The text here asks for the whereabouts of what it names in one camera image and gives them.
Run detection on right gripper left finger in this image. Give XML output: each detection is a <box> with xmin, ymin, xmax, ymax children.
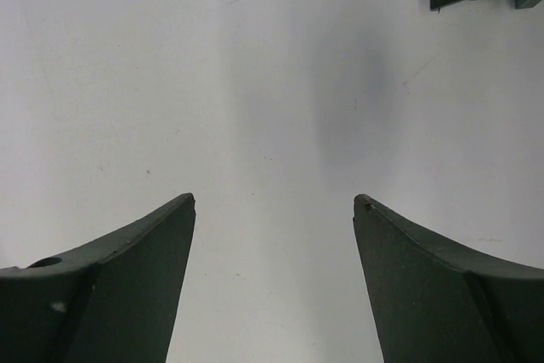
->
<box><xmin>1</xmin><ymin>193</ymin><xmax>196</xmax><ymax>362</ymax></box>

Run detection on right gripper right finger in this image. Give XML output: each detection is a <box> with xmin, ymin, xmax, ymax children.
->
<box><xmin>354</xmin><ymin>195</ymin><xmax>543</xmax><ymax>362</ymax></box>

